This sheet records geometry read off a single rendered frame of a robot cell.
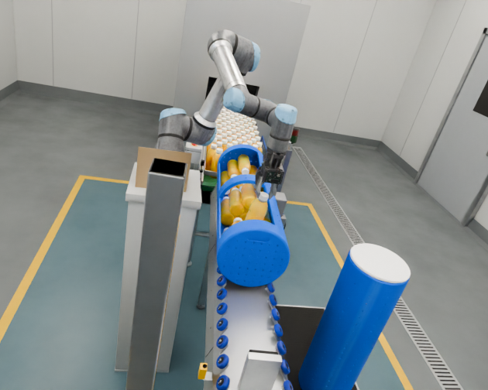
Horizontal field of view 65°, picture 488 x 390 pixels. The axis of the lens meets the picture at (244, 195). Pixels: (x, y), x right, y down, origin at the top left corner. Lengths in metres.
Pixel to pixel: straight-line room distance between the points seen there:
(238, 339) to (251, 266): 0.28
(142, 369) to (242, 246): 0.68
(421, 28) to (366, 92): 1.25
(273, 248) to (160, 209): 0.88
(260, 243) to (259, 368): 0.47
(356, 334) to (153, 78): 5.21
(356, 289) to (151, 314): 1.20
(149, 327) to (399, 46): 6.62
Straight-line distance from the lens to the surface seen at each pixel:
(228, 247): 1.46
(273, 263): 1.53
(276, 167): 1.36
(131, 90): 6.47
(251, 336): 1.45
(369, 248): 1.96
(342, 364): 2.12
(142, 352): 0.90
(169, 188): 0.64
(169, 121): 1.76
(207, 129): 1.80
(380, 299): 1.85
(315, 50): 6.58
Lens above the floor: 1.98
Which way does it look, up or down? 27 degrees down
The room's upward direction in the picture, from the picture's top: 13 degrees clockwise
